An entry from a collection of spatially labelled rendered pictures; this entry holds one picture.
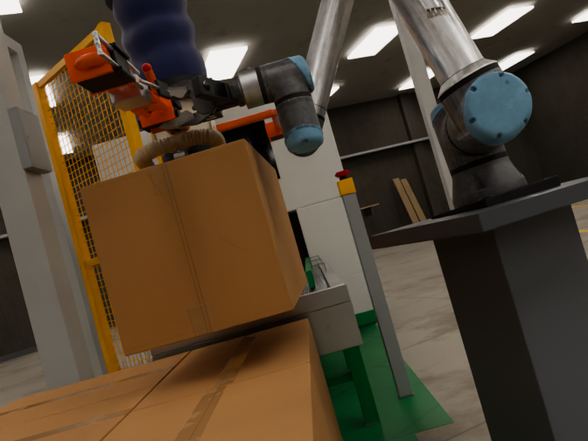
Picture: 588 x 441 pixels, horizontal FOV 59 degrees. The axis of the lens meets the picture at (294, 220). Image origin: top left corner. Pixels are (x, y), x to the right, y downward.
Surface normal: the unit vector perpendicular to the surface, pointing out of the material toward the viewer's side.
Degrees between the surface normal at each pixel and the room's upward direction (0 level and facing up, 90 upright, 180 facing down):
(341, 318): 90
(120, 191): 90
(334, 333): 90
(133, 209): 90
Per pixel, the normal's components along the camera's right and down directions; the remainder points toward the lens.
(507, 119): -0.01, 0.01
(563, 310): 0.31, -0.12
